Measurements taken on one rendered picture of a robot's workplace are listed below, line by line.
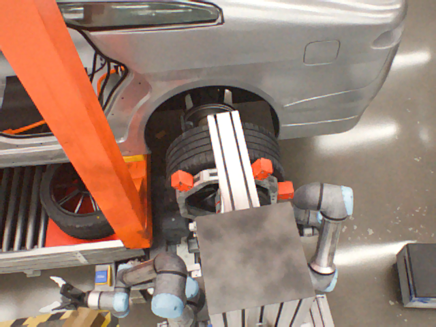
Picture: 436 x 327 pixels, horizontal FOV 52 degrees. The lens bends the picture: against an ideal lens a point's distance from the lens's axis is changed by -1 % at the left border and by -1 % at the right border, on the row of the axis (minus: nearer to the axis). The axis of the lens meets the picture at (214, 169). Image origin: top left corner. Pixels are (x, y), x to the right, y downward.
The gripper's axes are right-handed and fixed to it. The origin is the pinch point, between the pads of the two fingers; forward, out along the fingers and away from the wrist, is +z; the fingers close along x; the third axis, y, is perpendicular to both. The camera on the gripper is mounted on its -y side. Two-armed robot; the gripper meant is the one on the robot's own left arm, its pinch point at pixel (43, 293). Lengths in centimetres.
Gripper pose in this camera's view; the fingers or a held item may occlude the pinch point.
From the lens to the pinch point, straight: 207.6
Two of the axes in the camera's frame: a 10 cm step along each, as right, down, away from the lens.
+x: 1.0, -7.8, 6.2
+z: -9.9, -0.5, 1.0
